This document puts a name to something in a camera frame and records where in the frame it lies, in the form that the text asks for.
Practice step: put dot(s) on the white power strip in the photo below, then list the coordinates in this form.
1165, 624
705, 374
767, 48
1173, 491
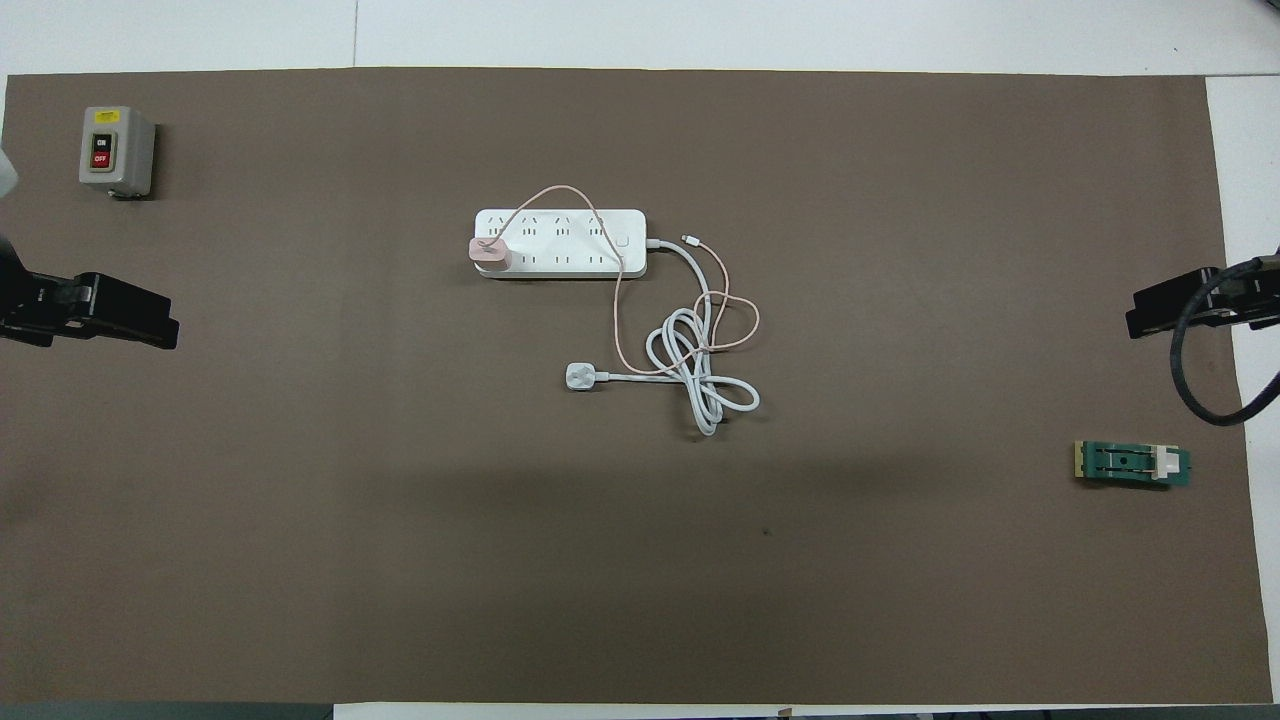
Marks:
570, 245

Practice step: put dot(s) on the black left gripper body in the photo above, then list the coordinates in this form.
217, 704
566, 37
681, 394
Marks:
40, 305

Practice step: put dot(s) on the brown table mat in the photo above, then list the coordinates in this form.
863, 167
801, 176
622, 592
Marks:
600, 580

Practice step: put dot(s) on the green knife switch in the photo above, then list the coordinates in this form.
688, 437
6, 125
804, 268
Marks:
1120, 462

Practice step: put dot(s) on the grey on-off switch box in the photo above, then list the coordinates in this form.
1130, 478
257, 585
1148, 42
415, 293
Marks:
125, 170

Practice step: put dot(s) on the pink charger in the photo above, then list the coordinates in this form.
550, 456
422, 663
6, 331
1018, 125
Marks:
490, 254

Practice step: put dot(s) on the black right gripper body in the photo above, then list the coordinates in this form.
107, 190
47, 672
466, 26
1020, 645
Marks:
1262, 300

